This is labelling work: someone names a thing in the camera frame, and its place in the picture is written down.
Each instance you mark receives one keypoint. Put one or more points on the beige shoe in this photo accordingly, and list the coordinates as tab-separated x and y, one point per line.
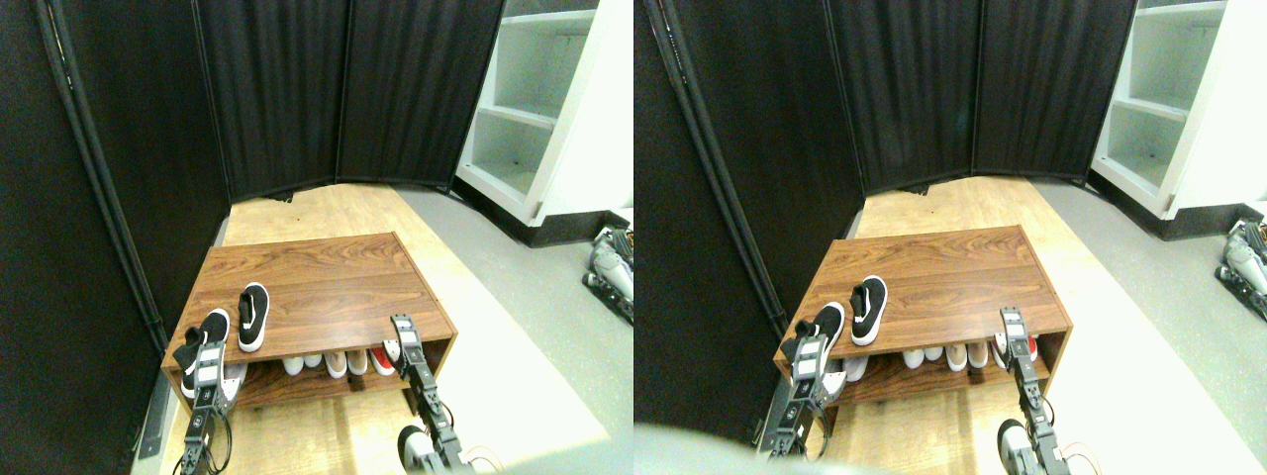
956	358
977	355
357	362
336	365

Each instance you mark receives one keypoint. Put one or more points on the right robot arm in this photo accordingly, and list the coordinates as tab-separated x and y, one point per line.
436	435
1044	430

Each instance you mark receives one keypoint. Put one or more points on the black curtain stand pole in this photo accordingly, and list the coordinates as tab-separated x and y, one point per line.
83	109
696	109

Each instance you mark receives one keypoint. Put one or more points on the white shelf unit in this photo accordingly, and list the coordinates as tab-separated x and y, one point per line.
594	148
1227	148

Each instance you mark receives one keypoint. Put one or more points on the brown shoe rack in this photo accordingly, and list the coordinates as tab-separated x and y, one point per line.
950	282
327	287

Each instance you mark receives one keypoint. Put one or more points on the black shoe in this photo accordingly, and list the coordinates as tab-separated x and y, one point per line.
216	322
869	305
253	312
829	317

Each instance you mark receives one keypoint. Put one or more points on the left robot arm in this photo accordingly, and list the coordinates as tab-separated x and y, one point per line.
203	453
787	440

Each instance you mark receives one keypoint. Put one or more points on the grey curtain stand foot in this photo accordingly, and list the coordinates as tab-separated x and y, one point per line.
151	426

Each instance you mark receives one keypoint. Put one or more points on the red shoe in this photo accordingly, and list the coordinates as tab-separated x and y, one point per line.
379	363
1033	349

